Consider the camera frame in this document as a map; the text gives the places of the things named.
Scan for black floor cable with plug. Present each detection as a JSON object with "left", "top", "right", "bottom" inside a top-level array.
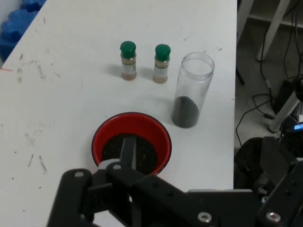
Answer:
[{"left": 251, "top": 93, "right": 276, "bottom": 120}]

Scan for red bowl with black grains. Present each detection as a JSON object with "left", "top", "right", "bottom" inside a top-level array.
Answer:
[{"left": 91, "top": 112, "right": 172, "bottom": 177}]

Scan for clear plastic jar black grains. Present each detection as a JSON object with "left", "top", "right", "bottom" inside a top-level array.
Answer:
[{"left": 170, "top": 52, "right": 215, "bottom": 129}]

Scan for tripod with silver leg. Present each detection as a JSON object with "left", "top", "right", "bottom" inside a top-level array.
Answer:
[{"left": 269, "top": 78, "right": 303, "bottom": 133}]

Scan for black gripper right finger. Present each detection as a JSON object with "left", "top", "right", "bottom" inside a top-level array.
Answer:
[{"left": 234, "top": 136, "right": 303, "bottom": 227}]

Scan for spice bottle green cap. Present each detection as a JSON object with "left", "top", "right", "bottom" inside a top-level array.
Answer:
[
  {"left": 119, "top": 41, "right": 137, "bottom": 81},
  {"left": 152, "top": 44, "right": 171, "bottom": 84}
]

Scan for white desk frame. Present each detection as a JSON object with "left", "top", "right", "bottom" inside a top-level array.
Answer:
[{"left": 236, "top": 0, "right": 303, "bottom": 61}]

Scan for blue foam puzzle mat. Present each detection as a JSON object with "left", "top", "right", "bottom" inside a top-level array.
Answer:
[
  {"left": 22, "top": 0, "right": 47, "bottom": 13},
  {"left": 0, "top": 9, "right": 40, "bottom": 43},
  {"left": 0, "top": 39, "right": 21, "bottom": 62}
]

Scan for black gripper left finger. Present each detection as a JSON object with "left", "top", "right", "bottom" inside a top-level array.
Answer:
[{"left": 46, "top": 136, "right": 198, "bottom": 227}]

